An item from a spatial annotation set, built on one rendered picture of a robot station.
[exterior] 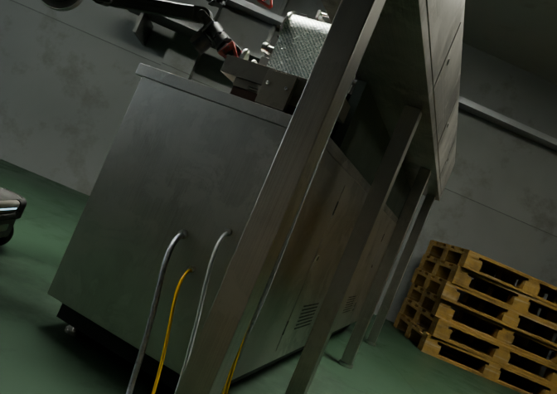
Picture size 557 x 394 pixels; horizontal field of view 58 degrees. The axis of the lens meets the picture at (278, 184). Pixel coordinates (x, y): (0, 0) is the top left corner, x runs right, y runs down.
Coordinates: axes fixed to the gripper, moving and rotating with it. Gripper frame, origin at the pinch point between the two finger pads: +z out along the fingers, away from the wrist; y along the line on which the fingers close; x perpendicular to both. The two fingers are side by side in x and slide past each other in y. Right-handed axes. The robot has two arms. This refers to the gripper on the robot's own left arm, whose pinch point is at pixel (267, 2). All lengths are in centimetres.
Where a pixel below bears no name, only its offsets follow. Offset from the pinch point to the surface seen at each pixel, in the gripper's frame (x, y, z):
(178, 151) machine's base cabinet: -44, 32, 52
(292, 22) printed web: 4.5, 7.2, 18.0
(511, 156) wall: 129, -405, 30
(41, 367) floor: -96, 50, 95
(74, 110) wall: -231, -228, -184
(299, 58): 0.9, 7.1, 31.7
